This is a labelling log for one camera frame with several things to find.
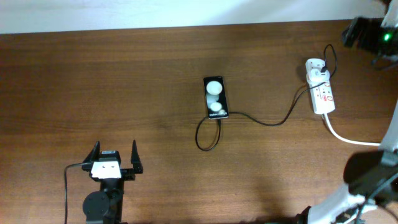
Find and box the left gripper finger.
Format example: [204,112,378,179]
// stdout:
[83,141,100,163]
[131,140,144,174]

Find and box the black smartphone with white circles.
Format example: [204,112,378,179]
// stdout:
[203,76,229,119]

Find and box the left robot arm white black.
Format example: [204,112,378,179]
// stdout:
[82,141,144,224]

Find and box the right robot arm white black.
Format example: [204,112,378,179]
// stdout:
[291,0,397,224]

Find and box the white USB charger plug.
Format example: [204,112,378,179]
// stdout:
[307,68,330,85]

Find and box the white power strip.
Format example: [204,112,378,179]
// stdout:
[305,58,335,114]

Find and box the white power strip cord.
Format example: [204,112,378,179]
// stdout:
[322,113,382,147]

